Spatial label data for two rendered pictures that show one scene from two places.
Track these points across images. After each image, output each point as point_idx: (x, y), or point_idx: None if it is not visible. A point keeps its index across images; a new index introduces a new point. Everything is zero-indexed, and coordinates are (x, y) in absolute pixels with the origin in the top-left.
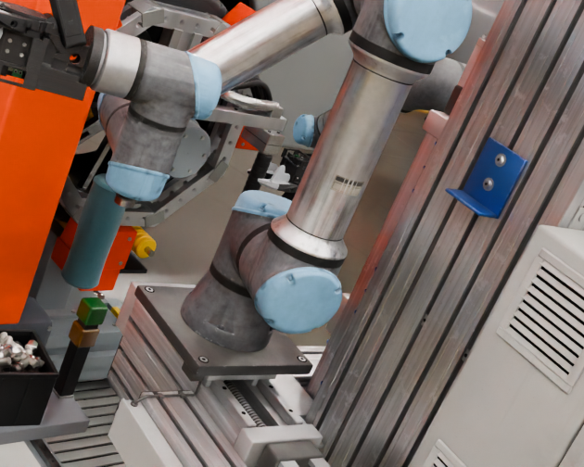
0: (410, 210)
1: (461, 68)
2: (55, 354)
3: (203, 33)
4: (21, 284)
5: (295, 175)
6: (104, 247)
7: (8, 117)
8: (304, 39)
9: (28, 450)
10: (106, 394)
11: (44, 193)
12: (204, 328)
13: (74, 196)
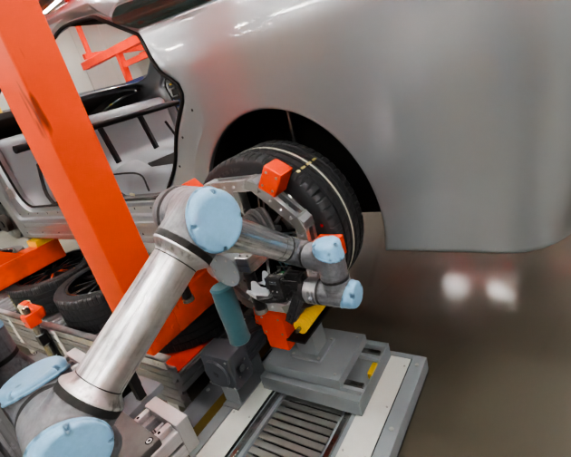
0: None
1: (162, 195)
2: (305, 381)
3: (239, 190)
4: None
5: (270, 289)
6: (226, 324)
7: (87, 261)
8: None
9: (242, 429)
10: (331, 418)
11: (119, 295)
12: None
13: (236, 292)
